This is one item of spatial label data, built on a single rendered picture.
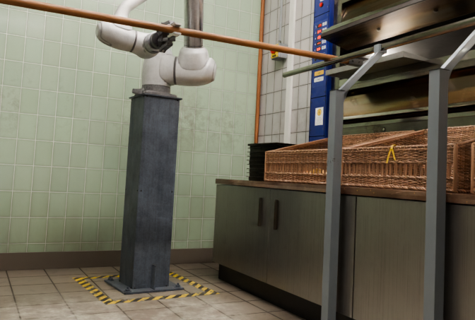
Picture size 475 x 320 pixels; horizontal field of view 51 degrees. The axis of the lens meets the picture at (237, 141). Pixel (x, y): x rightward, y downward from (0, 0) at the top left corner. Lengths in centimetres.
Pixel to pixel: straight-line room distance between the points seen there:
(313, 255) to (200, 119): 160
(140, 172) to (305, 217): 89
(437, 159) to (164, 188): 149
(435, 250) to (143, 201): 150
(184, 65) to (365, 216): 128
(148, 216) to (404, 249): 135
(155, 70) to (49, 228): 116
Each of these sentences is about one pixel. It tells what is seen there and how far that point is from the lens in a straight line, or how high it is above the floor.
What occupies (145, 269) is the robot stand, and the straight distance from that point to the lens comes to 263.
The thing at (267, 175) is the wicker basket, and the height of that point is 61.
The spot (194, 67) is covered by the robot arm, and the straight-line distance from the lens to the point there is 262.
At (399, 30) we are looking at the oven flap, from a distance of 265.
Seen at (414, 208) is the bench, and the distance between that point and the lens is 170.
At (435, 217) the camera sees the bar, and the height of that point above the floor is 51.
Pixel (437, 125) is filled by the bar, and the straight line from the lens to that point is 159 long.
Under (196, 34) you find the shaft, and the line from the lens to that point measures 208.
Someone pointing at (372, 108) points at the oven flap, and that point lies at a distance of 266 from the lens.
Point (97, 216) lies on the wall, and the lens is 320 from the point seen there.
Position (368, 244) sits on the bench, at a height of 38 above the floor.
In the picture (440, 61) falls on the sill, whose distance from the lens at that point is 242.
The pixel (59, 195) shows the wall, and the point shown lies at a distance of 315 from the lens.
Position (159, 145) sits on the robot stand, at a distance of 260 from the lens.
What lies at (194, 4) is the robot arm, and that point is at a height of 145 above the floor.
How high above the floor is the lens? 59
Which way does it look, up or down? 4 degrees up
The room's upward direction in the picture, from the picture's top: 3 degrees clockwise
